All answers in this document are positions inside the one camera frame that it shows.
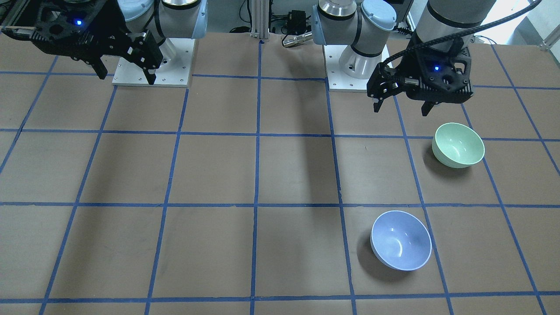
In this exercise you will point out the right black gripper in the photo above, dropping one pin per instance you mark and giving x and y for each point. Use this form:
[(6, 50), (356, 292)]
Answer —
[(114, 27)]

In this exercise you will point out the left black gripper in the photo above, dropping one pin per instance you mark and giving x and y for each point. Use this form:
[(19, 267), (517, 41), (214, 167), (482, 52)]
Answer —
[(410, 65)]

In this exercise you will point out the green bowl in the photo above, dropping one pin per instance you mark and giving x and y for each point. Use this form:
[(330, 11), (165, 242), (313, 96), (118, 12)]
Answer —
[(457, 146)]

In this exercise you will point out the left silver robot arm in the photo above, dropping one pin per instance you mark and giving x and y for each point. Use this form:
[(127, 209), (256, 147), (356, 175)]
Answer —
[(366, 26)]

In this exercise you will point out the blue bowl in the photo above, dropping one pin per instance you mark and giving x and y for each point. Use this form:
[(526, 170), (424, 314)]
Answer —
[(400, 241)]

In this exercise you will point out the silver cylindrical connector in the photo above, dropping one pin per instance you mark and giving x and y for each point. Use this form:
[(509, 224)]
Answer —
[(297, 40)]

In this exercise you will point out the black power adapter box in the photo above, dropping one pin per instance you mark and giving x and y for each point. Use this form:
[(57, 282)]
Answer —
[(296, 22)]

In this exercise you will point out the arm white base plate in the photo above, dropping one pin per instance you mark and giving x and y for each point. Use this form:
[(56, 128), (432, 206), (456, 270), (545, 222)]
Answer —
[(348, 71), (174, 72)]

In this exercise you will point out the aluminium frame post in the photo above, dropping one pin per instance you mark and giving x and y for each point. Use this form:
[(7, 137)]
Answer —
[(260, 19)]

